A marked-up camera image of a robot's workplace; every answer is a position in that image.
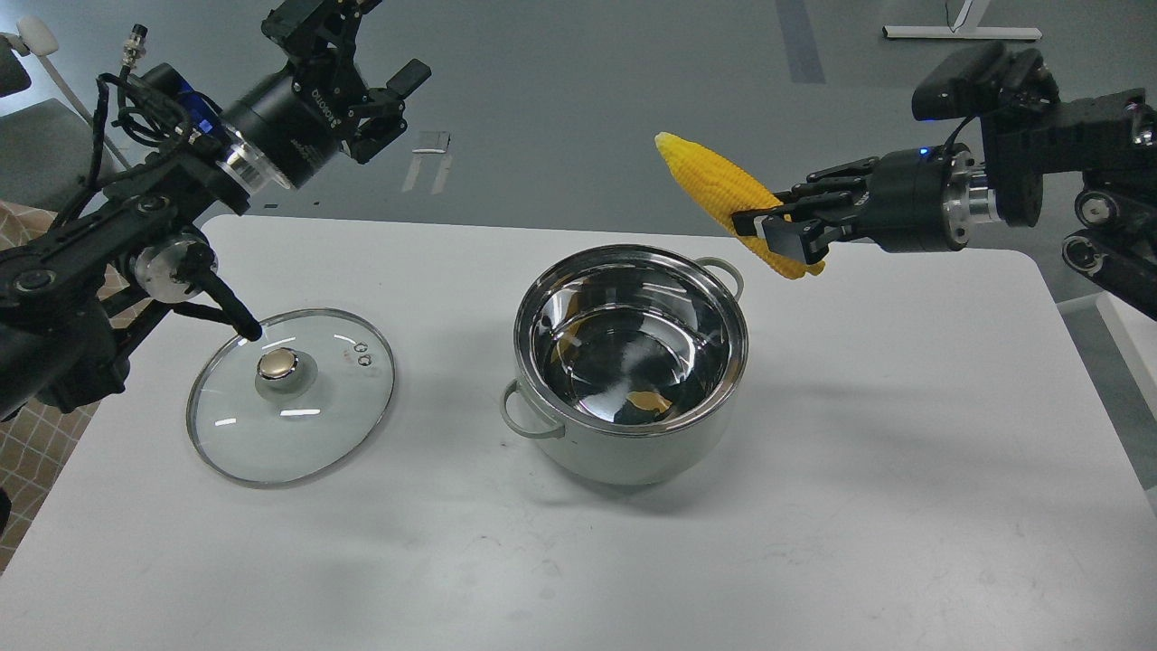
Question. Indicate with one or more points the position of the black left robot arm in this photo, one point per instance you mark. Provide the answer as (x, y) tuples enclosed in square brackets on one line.
[(125, 251)]

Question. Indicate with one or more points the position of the yellow toy corn cob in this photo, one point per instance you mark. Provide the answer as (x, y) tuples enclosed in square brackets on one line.
[(721, 188)]

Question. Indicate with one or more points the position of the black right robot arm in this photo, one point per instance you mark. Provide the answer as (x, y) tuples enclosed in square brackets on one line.
[(1028, 132)]

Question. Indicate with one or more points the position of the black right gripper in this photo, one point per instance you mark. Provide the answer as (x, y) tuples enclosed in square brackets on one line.
[(910, 201)]

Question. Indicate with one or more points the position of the white desk foot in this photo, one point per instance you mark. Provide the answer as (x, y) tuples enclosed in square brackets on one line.
[(965, 25)]

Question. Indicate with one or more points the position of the grey office chair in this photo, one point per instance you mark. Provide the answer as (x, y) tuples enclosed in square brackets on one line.
[(46, 146)]

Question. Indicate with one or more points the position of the beige checkered cloth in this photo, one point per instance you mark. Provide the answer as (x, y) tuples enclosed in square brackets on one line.
[(39, 440)]

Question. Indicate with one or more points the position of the glass pot lid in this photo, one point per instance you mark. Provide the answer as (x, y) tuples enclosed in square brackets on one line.
[(294, 402)]

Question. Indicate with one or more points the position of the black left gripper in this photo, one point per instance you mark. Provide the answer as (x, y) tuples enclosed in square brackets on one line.
[(300, 117)]

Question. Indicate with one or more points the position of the grey steel cooking pot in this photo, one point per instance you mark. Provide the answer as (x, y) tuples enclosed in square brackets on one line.
[(627, 358)]

